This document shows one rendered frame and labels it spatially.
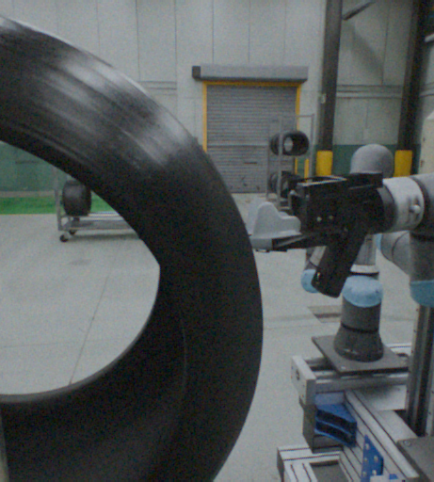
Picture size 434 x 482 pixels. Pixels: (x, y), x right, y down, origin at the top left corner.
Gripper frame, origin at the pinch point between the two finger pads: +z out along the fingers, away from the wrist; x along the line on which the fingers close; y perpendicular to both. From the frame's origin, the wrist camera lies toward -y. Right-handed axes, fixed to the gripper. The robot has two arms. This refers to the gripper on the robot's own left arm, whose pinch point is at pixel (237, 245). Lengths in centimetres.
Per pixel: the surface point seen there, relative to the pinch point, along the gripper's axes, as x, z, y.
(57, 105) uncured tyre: 17.8, 16.4, 17.2
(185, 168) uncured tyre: 16.2, 7.9, 11.8
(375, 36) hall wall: -1060, -722, 234
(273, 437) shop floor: -105, -35, -129
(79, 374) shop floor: -181, 61, -119
